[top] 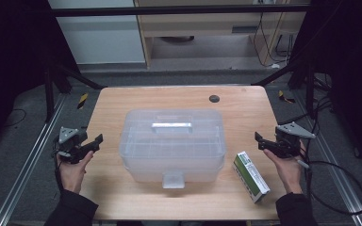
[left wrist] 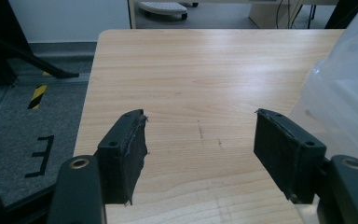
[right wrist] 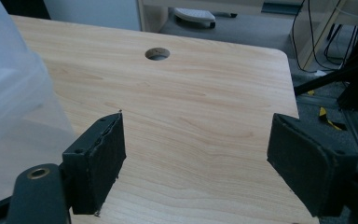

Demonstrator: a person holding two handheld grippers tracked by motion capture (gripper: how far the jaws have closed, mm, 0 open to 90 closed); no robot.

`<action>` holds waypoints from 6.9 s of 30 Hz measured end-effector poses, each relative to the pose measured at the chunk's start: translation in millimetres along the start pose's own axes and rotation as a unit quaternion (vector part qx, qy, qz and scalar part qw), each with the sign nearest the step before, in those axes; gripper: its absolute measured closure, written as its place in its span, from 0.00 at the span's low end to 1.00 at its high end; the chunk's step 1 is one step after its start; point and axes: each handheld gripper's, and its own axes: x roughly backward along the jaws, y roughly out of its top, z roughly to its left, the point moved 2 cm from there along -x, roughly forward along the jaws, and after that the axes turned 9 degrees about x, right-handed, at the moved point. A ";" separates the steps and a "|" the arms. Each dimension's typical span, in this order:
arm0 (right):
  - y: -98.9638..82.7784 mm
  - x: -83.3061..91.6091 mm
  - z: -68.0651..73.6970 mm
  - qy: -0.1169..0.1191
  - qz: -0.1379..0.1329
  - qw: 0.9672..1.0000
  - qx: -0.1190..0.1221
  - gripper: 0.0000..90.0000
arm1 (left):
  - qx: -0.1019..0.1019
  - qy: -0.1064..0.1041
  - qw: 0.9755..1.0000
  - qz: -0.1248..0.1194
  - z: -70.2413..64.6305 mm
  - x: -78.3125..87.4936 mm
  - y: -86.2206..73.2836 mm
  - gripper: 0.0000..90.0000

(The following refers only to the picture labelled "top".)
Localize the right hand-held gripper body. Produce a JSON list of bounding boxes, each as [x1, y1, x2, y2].
[[274, 121, 317, 159]]

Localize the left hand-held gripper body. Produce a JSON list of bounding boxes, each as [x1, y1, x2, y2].
[[54, 125, 90, 165]]

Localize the green and white medicine box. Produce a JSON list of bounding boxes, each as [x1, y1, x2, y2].
[[232, 151, 272, 204]]

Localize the clear plastic storage box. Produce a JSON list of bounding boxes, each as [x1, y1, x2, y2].
[[118, 107, 228, 190]]

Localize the person's left hand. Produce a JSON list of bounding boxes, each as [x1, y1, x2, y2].
[[56, 150, 95, 195]]

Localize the person's right hand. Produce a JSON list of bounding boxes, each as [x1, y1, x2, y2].
[[262, 140, 307, 195]]

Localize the yellow and black tape strip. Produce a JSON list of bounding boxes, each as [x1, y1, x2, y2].
[[76, 92, 90, 110], [277, 89, 297, 105]]

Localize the black metal stand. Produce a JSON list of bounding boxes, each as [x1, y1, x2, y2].
[[42, 57, 106, 124], [251, 57, 318, 120]]

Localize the black curtain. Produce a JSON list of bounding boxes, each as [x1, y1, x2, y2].
[[0, 0, 80, 155], [287, 0, 362, 177]]

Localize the white cabinet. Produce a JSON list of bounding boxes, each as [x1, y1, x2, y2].
[[47, 0, 146, 66]]

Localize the light wooden shelf unit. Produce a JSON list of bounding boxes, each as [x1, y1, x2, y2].
[[133, 0, 313, 70]]

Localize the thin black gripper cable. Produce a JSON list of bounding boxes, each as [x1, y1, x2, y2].
[[52, 140, 65, 193]]

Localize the bundle of black floor cables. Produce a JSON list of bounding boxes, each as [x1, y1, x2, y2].
[[276, 73, 336, 127]]

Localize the aluminium floor rail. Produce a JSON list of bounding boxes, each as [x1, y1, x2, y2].
[[0, 93, 68, 226], [291, 92, 362, 226]]

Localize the thin floor cable loop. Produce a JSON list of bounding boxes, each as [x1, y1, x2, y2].
[[2, 107, 28, 128]]

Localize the black looping gripper cable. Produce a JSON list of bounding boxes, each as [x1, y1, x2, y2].
[[304, 159, 362, 217]]

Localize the hanging black cables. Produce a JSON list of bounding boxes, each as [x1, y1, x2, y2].
[[252, 11, 297, 69]]

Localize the black horizontal frame bar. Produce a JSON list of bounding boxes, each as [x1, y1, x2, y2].
[[48, 4, 313, 18]]

